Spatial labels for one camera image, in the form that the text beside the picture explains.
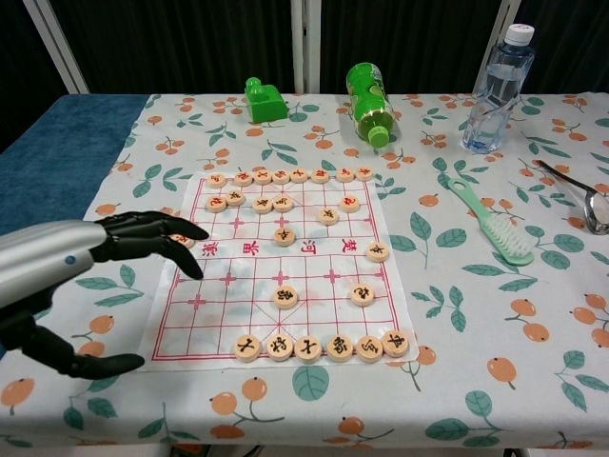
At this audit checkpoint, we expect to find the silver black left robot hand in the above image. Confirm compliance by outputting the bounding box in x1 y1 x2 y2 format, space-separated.
0 210 211 382

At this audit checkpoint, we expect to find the paper chinese chess board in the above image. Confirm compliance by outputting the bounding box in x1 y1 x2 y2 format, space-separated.
136 169 422 375

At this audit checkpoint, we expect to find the blue table cover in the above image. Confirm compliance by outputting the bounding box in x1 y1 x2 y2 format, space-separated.
0 93 152 239

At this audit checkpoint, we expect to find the black curtain panel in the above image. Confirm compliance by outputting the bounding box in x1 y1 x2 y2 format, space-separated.
47 0 294 94
321 0 501 94
489 0 609 96
0 0 72 154

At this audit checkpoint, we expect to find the green plastic toy block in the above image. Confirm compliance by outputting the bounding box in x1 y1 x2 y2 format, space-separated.
245 76 289 125

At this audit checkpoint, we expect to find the green plastic drink bottle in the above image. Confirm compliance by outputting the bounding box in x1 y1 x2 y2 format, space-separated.
345 63 396 148

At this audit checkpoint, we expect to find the floral orange leaf tablecloth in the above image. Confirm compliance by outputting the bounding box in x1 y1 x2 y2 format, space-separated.
0 92 609 457

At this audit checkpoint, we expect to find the mint green scrub brush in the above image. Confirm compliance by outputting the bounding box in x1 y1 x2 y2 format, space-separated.
446 176 537 267

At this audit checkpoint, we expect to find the clear water bottle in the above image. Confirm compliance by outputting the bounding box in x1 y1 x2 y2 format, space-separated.
461 23 537 154

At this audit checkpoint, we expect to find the metal spoon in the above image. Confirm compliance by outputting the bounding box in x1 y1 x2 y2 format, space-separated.
535 159 609 236

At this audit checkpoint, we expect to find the white frame post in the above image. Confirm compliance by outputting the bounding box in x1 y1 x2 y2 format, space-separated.
472 0 523 95
23 0 90 95
290 0 324 95

